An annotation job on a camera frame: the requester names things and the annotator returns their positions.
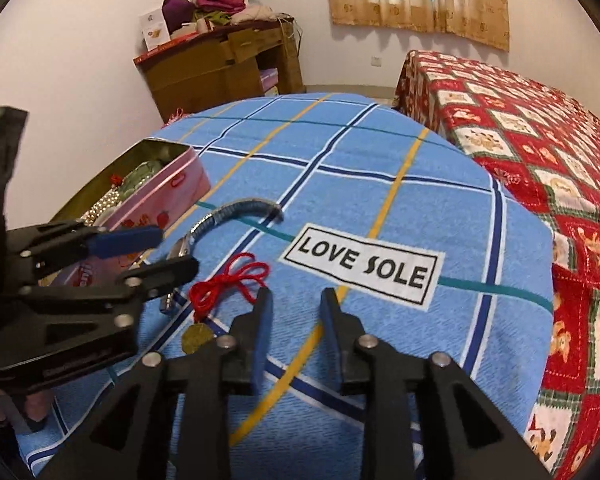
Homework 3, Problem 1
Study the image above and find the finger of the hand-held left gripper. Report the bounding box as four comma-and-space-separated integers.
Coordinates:
5, 220, 164, 282
19, 255, 201, 333

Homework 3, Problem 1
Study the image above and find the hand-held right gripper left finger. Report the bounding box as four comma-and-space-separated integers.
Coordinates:
37, 287, 276, 480

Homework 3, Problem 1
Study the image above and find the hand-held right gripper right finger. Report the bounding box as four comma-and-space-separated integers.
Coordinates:
320, 287, 551, 480

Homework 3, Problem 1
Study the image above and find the pearl necklace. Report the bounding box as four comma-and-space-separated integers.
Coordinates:
80, 187, 124, 229

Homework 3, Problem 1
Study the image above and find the red string gold pendant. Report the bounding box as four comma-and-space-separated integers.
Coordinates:
181, 252, 271, 356

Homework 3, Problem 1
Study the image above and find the pink tin box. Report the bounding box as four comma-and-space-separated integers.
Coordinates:
40, 140, 212, 292

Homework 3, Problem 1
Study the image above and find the silver wristwatch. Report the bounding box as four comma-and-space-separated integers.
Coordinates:
157, 197, 286, 317

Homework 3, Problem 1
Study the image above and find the person's left hand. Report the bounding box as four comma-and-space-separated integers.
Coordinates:
0, 369, 54, 434

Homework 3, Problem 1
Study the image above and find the red fringed cloth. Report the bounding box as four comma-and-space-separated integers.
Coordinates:
161, 107, 191, 127

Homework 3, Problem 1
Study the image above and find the blue plaid blanket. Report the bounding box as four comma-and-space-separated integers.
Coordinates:
17, 92, 556, 480

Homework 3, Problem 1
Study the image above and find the brown wooden cabinet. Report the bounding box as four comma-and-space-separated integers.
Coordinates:
134, 17, 306, 124

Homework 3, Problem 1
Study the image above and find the white card box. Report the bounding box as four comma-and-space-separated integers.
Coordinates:
139, 9, 170, 51

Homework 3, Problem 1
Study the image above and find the pile of clothes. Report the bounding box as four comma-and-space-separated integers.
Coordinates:
161, 0, 282, 34

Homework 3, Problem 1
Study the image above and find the red patchwork quilt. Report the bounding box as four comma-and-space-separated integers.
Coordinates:
392, 50, 600, 477

